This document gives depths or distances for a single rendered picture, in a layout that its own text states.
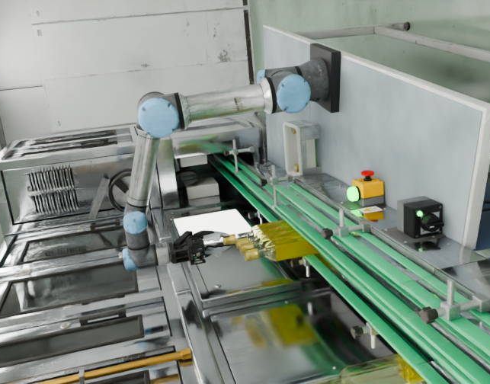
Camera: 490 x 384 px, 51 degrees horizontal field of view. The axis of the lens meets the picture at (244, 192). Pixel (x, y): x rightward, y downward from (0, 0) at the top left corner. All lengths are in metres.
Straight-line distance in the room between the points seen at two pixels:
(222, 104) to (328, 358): 0.79
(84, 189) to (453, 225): 1.91
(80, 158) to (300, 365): 1.67
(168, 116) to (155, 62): 3.87
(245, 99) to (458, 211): 0.70
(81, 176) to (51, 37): 2.86
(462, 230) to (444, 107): 0.29
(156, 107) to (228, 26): 4.04
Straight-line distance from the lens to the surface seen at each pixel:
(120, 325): 1.73
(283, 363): 1.42
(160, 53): 5.40
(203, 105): 1.57
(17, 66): 5.91
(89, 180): 2.71
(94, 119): 5.41
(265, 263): 1.90
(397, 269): 1.20
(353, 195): 1.55
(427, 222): 1.30
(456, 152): 1.27
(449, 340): 1.11
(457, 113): 1.25
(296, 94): 1.61
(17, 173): 2.74
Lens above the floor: 1.49
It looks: 12 degrees down
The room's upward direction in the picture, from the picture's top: 99 degrees counter-clockwise
